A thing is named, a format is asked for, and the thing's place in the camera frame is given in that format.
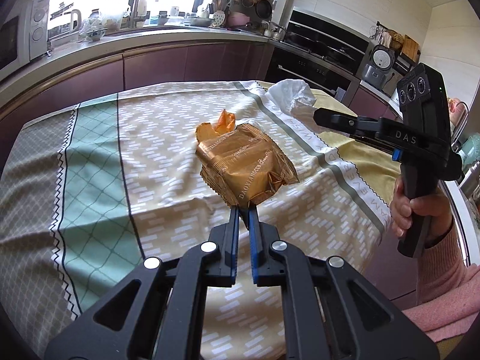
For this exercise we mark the glass electric kettle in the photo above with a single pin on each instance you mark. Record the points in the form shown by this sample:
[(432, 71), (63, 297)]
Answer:
[(63, 21)]

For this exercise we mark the grey rice cooker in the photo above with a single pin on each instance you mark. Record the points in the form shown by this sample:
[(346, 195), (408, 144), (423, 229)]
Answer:
[(380, 63)]

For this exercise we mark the black built-in oven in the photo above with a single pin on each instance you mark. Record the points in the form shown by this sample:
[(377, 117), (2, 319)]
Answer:
[(326, 54)]

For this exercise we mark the patterned tablecloth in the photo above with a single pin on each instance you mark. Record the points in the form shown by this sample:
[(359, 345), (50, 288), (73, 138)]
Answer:
[(88, 192)]

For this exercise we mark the person's right hand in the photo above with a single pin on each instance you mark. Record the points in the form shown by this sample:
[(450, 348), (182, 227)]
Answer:
[(435, 205)]

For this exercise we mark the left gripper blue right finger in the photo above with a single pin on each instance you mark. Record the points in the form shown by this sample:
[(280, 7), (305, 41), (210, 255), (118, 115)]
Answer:
[(264, 268)]

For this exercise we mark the white soap bottle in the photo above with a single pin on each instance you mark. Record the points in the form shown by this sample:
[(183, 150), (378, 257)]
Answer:
[(141, 8)]

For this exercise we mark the black hanging frying pan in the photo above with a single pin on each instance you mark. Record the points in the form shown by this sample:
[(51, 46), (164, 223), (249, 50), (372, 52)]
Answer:
[(263, 9)]

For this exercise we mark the small patterned bowl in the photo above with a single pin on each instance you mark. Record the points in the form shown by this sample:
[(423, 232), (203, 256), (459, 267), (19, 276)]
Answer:
[(95, 35)]

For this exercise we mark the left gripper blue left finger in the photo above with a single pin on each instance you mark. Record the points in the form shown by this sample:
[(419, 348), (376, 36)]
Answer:
[(223, 268)]

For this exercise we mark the pink pot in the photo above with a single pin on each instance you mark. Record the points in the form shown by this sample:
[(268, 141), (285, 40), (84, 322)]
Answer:
[(237, 19)]

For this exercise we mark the white microwave oven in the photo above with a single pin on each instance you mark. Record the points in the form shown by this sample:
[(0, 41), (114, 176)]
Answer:
[(24, 37)]

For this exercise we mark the white tissue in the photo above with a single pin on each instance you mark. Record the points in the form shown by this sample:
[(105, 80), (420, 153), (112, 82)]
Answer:
[(292, 97)]

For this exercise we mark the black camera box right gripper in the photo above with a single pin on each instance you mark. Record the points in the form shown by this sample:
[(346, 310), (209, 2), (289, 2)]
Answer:
[(424, 103)]

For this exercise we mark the orange peel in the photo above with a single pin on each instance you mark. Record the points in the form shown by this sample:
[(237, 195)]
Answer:
[(225, 124)]

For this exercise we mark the purple base cabinets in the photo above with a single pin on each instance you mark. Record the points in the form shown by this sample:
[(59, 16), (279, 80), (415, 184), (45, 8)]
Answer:
[(173, 62)]

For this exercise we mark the gold foil snack bag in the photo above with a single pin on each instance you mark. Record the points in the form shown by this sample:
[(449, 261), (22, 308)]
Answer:
[(243, 166)]

